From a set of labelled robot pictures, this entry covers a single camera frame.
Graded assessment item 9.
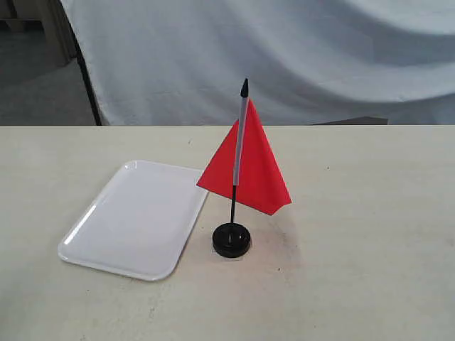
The red flag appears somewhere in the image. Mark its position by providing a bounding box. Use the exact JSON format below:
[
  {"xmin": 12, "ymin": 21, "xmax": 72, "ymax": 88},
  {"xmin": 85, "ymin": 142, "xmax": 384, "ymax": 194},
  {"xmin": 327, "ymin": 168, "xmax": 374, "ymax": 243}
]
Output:
[{"xmin": 197, "ymin": 79, "xmax": 291, "ymax": 222}]

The black round flag base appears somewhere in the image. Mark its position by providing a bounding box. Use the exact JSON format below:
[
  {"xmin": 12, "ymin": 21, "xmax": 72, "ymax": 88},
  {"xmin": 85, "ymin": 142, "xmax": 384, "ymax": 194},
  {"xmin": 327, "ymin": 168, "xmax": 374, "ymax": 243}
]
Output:
[{"xmin": 212, "ymin": 222, "xmax": 252, "ymax": 258}]

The white rectangular plastic tray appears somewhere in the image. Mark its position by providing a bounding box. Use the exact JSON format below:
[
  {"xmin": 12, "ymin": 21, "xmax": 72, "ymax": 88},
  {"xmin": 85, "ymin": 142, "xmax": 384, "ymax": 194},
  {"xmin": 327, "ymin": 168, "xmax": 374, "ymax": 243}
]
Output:
[{"xmin": 58, "ymin": 160, "xmax": 208, "ymax": 281}]

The white backdrop cloth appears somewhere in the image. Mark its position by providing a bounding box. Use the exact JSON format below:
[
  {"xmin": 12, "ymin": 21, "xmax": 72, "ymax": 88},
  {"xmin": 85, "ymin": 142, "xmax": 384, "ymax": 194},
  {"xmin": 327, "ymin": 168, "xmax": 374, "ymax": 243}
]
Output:
[{"xmin": 63, "ymin": 1, "xmax": 454, "ymax": 125}]

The black backdrop stand pole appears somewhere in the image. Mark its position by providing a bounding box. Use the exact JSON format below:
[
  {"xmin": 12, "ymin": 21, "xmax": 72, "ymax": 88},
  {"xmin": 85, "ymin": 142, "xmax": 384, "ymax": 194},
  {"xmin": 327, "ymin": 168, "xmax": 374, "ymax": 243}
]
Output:
[{"xmin": 60, "ymin": 1, "xmax": 103, "ymax": 126}]

